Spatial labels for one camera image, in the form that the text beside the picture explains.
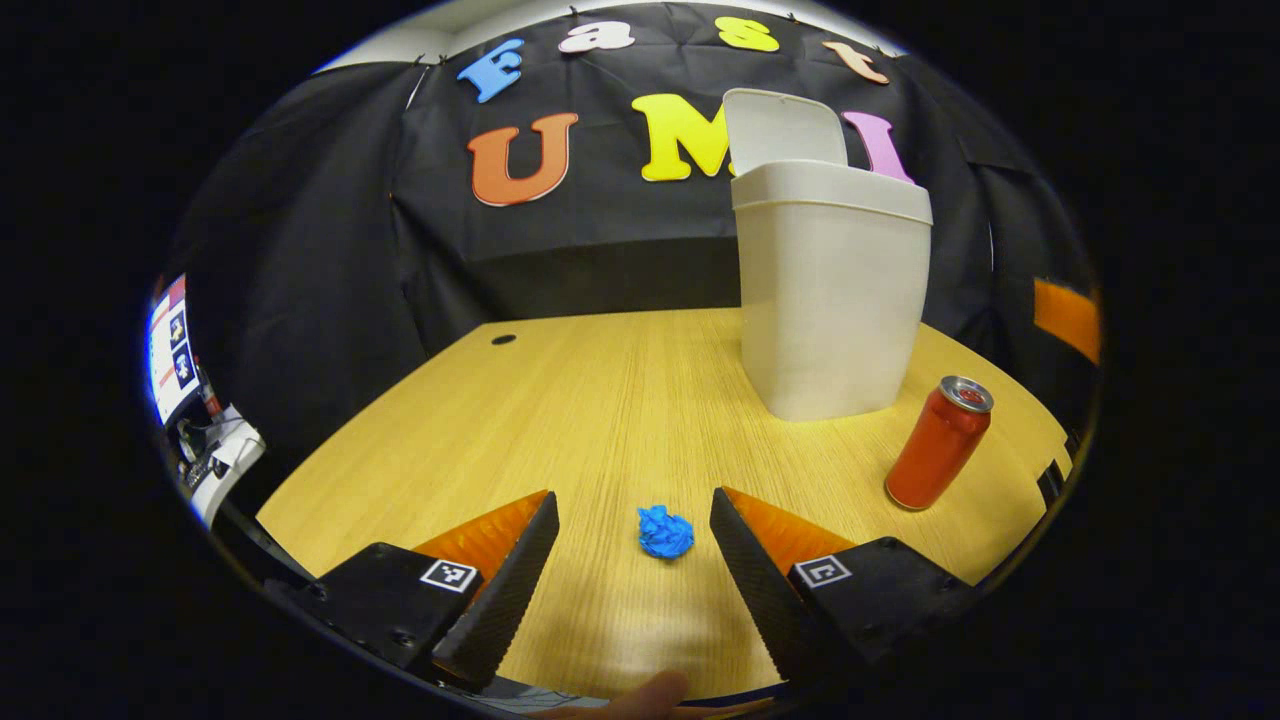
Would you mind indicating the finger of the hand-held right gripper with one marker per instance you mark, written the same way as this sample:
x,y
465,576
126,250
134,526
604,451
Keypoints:
x,y
1065,320

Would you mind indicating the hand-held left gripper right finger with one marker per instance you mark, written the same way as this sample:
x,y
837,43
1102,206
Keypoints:
x,y
765,600

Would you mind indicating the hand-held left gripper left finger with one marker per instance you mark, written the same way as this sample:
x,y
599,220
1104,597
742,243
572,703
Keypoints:
x,y
500,600

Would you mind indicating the blue paper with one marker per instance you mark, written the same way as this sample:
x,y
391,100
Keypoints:
x,y
665,532

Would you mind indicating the red pop can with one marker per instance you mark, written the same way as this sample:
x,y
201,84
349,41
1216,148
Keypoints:
x,y
935,450

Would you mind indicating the white desktop garbage bin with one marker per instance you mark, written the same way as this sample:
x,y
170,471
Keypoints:
x,y
830,300

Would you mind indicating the wooden desktop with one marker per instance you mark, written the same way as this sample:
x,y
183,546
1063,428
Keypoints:
x,y
600,420

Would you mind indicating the black desk edge clamp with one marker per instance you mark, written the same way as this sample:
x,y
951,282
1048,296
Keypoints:
x,y
1050,485

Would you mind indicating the white side desk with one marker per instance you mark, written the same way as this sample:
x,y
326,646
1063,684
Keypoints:
x,y
235,455

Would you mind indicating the black backdrop cloth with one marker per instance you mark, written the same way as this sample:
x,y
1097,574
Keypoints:
x,y
300,250

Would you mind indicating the computer monitor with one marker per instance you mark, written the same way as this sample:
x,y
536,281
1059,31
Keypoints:
x,y
170,350

